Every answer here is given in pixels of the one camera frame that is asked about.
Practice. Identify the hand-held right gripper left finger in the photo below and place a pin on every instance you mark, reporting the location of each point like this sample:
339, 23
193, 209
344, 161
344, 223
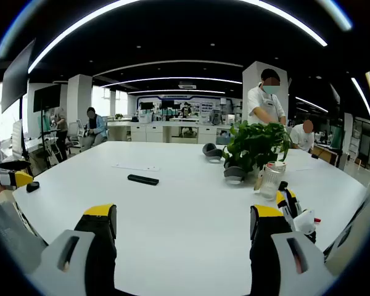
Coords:
101, 246

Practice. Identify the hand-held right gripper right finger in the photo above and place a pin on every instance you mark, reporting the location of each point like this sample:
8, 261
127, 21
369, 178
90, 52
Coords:
265, 246

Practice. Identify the black remote control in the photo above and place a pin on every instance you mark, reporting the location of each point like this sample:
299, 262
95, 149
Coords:
143, 179

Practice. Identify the small black puck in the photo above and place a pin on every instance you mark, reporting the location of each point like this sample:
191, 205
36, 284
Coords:
32, 187

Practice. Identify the grey mesh chair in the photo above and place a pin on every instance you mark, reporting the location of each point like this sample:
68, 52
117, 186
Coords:
9, 231

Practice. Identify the white office chair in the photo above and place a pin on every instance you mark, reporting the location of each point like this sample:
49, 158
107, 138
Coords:
73, 131

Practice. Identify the large black monitor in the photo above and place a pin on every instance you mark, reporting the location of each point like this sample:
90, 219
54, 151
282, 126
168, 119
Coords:
17, 80

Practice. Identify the black monitor on stand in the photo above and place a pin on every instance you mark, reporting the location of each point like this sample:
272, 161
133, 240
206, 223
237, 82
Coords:
47, 98

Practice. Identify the white flat strip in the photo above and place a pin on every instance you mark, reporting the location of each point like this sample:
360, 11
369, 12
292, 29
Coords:
135, 166

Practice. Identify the green potted plant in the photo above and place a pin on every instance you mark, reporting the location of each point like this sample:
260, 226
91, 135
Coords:
253, 145

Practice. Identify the wooden side desk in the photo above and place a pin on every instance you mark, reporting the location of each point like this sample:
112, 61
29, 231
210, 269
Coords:
325, 152

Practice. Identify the white cabinet counter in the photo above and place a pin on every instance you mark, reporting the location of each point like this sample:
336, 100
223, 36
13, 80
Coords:
154, 131

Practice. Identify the long ceiling light strip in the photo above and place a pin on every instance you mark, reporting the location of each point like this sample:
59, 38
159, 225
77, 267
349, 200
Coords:
80, 26

